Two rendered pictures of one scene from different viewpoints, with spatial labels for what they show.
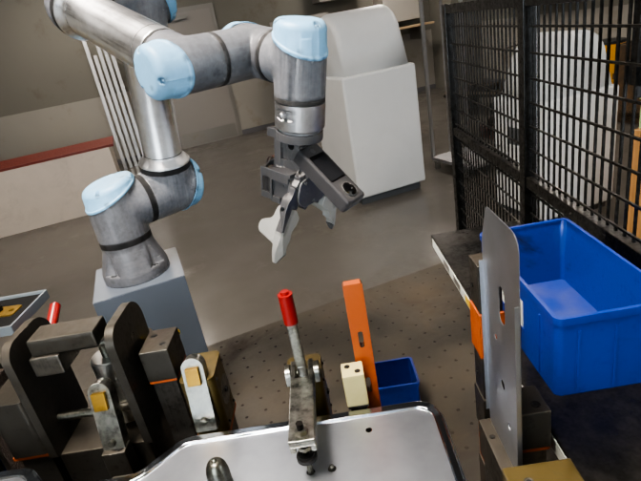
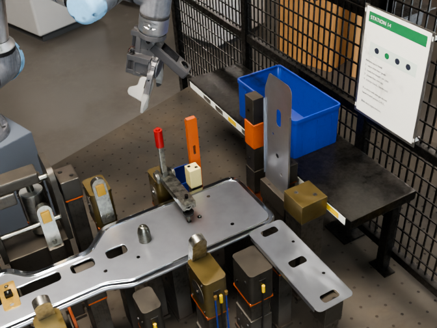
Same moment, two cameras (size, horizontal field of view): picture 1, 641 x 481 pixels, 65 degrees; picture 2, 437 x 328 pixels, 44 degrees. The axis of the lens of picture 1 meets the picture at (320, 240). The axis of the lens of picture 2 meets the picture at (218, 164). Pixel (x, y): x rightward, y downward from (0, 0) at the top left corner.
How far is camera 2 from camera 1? 0.80 m
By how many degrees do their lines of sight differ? 29
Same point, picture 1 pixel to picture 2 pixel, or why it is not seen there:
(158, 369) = (72, 191)
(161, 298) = (16, 151)
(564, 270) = not seen: hidden behind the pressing
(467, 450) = not seen: hidden behind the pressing
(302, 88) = (163, 11)
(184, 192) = (14, 67)
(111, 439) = (53, 239)
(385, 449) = (222, 202)
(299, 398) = (173, 186)
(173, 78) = (99, 13)
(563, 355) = (296, 138)
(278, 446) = (163, 215)
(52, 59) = not seen: outside the picture
